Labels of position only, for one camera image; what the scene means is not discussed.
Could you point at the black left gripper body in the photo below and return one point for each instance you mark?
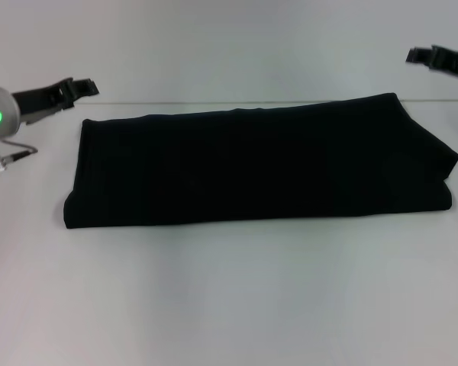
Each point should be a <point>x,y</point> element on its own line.
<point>42,99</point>

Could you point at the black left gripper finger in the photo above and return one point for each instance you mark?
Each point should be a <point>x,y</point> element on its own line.
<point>84,88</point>

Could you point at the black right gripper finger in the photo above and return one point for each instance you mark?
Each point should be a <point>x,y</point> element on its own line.
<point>419,57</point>

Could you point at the black shirt with FREE print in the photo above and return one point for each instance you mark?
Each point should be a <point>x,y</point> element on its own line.
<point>252,164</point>

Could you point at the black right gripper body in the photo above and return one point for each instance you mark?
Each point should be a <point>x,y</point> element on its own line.
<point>452,63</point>

